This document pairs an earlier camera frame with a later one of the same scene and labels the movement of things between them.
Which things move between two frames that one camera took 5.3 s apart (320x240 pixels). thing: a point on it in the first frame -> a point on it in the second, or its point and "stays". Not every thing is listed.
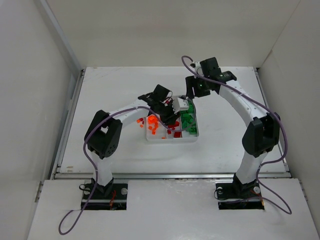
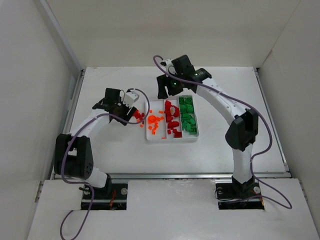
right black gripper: x=191 y=88 -> x=165 y=81
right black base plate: x=227 y=195 stays
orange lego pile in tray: x=153 y=123 stays
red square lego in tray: x=177 y=134 stays
